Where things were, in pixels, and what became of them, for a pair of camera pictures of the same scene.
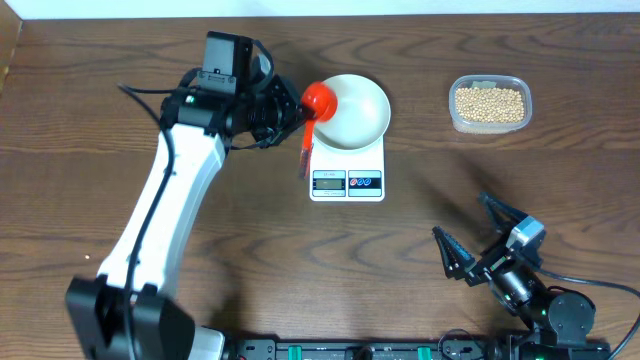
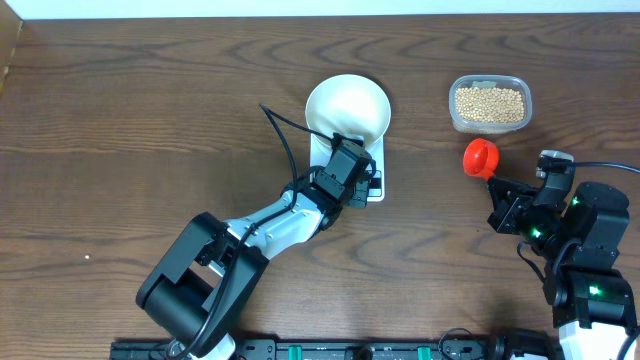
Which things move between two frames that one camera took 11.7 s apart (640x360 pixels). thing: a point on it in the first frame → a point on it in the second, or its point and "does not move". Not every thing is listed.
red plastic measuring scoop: [319, 104] → [481, 157]
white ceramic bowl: [362, 113] does not move
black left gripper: [288, 107] → [360, 198]
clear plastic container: [489, 104] does not move
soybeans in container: [490, 105] does not move
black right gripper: [483, 273] → [506, 209]
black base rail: [418, 349] does not move
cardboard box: [10, 27] does not move
